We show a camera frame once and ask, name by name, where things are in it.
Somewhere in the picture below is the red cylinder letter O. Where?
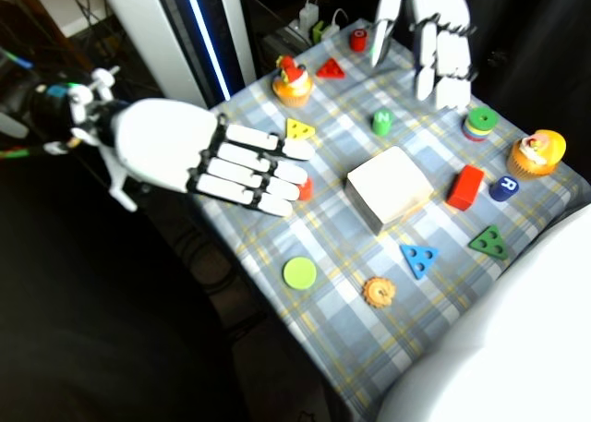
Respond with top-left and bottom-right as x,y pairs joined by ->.
349,28 -> 369,54

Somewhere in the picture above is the green cylinder letter N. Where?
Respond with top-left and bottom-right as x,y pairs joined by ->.
371,109 -> 394,137

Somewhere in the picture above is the white paper box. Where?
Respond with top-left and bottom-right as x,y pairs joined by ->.
345,145 -> 435,237

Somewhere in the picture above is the blue cylinder letter R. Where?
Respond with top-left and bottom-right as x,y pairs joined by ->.
488,175 -> 521,203

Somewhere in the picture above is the white pillar blue stripe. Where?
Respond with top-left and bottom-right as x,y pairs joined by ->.
94,0 -> 258,110

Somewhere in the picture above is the yellow triangle block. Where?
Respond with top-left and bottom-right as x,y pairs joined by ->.
284,117 -> 318,142

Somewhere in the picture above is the toy cupcake red topping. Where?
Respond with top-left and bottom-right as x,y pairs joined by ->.
271,54 -> 316,109

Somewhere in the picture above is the black power strip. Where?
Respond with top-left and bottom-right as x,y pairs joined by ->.
261,23 -> 311,68

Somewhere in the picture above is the red triangle block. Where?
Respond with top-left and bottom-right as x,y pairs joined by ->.
316,57 -> 346,80

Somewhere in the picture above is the green flat disc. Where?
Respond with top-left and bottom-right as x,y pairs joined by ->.
283,256 -> 319,290

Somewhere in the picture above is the blue plaid tablecloth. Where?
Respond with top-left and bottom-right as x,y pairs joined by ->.
193,18 -> 583,422

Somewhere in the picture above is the orange toy cookie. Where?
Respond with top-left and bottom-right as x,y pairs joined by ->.
362,276 -> 397,310

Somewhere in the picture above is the blue triangle block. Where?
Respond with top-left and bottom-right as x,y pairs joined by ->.
399,244 -> 440,282

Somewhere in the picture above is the red rectangular block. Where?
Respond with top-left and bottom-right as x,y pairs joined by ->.
445,164 -> 486,211

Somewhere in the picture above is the green triangle block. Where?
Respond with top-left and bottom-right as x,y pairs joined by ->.
467,224 -> 510,262

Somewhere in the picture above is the toy cupcake yellow topping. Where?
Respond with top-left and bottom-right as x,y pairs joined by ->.
506,128 -> 568,181

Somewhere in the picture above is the large white rounded shell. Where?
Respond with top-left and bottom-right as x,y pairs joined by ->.
376,199 -> 591,422

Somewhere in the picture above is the colourful ring stack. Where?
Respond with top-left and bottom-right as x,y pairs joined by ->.
461,106 -> 501,143

